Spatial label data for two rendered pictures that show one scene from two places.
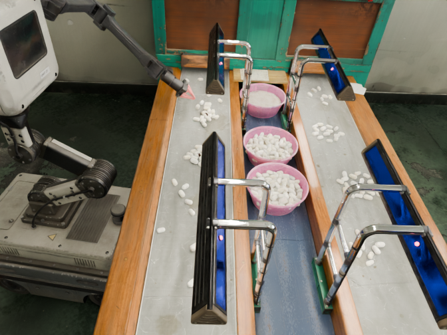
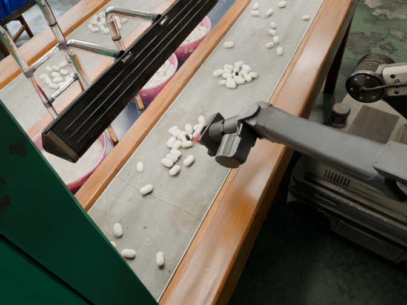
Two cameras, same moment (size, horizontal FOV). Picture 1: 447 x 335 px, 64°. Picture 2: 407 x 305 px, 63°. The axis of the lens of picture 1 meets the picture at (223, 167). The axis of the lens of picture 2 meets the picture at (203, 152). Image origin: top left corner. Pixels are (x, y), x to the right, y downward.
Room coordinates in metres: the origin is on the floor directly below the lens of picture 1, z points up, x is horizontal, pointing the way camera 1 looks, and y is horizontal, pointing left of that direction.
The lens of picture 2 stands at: (2.11, 0.57, 1.51)
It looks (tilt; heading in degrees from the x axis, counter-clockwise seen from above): 51 degrees down; 218
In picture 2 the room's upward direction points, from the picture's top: 10 degrees counter-clockwise
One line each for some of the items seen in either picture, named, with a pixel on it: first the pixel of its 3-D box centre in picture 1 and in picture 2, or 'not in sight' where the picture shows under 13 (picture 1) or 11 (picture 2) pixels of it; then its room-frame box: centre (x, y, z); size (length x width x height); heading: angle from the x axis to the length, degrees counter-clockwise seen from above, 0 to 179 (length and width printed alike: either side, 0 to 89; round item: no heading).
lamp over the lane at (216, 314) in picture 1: (212, 208); not in sight; (0.66, 0.02, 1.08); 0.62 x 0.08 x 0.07; 3
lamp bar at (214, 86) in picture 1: (216, 54); (144, 50); (1.63, 0.08, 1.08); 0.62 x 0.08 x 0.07; 3
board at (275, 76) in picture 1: (259, 76); not in sight; (2.03, -0.18, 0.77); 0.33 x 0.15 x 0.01; 93
